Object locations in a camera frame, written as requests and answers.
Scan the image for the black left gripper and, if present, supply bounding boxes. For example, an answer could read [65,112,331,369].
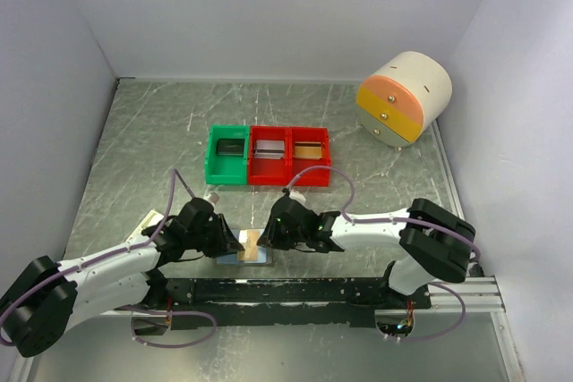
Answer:
[185,212,244,259]

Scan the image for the gold VIP card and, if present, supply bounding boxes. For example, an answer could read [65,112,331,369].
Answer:
[237,229,261,263]

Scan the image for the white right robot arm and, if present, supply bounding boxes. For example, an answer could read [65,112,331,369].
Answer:
[258,195,478,309]

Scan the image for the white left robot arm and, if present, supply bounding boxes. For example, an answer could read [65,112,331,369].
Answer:
[1,198,244,358]

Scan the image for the silver card in red bin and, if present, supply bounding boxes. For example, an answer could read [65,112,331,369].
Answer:
[253,140,285,159]

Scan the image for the orange card in red bin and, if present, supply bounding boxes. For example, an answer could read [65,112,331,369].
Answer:
[293,141,323,160]

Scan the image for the black card in green bin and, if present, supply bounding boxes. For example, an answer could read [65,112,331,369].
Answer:
[216,138,245,157]

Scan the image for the red plastic bin middle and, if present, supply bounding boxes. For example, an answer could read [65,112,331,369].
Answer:
[246,125,293,186]

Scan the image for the red plastic bin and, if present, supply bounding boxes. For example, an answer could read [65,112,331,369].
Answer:
[246,125,293,186]
[290,127,331,187]

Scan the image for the green plastic bin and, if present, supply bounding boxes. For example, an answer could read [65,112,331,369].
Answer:
[204,124,250,185]

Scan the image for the red plastic bin right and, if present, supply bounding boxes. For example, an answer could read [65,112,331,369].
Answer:
[290,127,331,187]

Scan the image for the round beige drawer cabinet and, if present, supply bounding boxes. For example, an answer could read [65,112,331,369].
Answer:
[355,51,453,148]

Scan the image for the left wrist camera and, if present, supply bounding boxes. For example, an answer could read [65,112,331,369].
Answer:
[203,191,219,206]

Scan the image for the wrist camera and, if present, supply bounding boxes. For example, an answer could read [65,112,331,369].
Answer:
[288,190,306,205]
[203,191,219,206]

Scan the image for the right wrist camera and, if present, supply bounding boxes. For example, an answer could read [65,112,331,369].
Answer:
[288,190,306,205]

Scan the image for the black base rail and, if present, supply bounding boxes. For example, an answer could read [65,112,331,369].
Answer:
[111,260,433,332]

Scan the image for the aluminium frame rail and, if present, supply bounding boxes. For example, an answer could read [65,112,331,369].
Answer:
[89,276,507,315]

